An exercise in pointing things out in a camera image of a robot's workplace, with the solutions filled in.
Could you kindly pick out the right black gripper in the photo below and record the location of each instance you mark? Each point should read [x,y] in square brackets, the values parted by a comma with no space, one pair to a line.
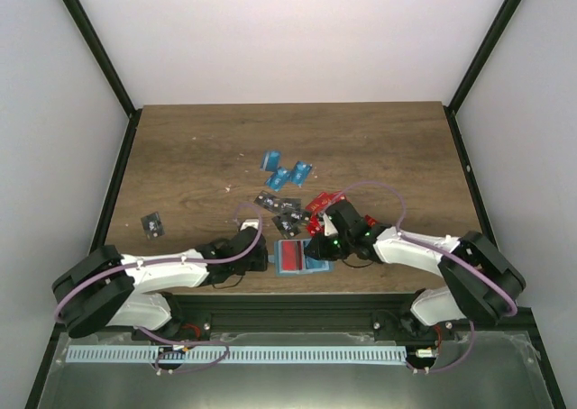
[320,249]

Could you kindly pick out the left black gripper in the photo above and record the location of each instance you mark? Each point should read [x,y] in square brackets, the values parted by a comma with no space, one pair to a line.
[261,265]

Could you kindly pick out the teal leather card holder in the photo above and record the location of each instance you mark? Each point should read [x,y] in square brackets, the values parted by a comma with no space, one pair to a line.
[313,266]

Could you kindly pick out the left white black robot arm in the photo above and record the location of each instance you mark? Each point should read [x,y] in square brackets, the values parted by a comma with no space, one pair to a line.
[111,289]

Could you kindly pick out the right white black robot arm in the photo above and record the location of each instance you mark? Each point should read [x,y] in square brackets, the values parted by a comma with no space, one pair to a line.
[480,284]

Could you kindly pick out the red VIP card centre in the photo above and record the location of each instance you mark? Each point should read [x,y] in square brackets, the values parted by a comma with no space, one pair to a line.
[291,256]

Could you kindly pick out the black card near holder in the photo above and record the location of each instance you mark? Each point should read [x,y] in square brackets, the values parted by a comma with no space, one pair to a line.
[286,228]

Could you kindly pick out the black card beside blue pile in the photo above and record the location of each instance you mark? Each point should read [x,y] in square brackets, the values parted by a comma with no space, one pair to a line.
[267,201]

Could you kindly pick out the blue card with stripe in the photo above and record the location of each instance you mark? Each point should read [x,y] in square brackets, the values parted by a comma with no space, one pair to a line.
[270,160]

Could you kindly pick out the grey metal tray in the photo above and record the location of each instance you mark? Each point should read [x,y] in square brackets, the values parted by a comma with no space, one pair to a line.
[484,370]

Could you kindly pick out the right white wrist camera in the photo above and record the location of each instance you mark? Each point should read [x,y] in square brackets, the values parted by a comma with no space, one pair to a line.
[328,226]

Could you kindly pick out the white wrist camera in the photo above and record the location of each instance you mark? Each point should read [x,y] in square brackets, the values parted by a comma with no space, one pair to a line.
[251,223]
[328,226]

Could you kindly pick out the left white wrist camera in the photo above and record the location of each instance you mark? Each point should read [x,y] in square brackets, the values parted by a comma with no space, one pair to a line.
[251,223]

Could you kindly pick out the black aluminium front rail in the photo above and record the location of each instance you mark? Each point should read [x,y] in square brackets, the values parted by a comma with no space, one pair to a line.
[291,313]

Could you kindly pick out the light blue slotted cable duct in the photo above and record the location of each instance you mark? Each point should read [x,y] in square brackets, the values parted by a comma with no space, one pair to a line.
[275,355]

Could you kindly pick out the right black frame post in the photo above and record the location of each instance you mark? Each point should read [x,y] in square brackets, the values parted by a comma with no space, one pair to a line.
[497,27]

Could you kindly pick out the black frame post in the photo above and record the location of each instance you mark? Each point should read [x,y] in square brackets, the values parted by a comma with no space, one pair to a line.
[81,19]
[497,27]

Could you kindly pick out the left black frame post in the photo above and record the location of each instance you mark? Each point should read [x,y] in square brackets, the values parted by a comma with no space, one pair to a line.
[81,19]

